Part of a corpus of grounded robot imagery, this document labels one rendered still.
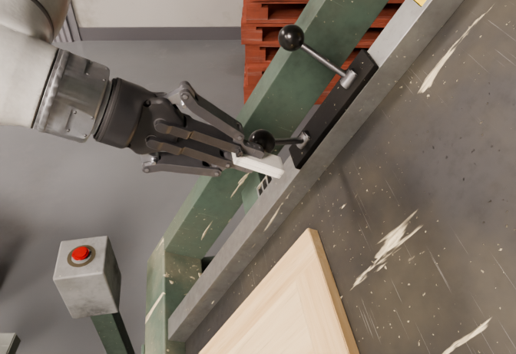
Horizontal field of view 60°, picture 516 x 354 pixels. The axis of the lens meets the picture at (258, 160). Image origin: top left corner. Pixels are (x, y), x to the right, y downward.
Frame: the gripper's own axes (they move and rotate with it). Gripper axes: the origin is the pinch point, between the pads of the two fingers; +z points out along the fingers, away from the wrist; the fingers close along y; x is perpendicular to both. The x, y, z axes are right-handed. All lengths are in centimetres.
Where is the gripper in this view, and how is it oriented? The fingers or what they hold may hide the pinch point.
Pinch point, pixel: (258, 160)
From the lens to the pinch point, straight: 58.4
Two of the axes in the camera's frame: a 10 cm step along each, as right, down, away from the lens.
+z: 8.5, 2.9, 4.3
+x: -1.6, -6.4, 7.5
